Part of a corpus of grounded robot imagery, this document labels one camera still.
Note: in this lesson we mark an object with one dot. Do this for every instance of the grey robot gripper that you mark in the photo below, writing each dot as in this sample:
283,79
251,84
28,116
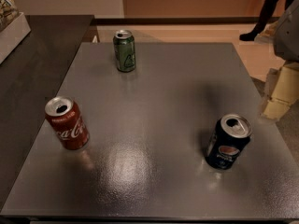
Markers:
288,34

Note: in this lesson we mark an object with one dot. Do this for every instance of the dark blue Pepsi can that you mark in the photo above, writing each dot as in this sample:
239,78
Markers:
231,134

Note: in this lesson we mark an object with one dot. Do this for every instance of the green soda can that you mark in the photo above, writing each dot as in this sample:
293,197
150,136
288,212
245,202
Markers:
124,47

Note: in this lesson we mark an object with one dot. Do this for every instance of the red Coca-Cola can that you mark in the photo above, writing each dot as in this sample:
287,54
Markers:
64,116

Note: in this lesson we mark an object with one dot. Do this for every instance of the person's dark leg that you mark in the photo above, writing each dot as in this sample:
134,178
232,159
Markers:
266,13

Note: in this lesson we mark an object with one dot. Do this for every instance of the white box on counter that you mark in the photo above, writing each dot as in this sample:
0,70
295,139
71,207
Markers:
13,35

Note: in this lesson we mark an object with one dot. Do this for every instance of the snack bag in box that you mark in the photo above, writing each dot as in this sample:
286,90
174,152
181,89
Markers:
8,13

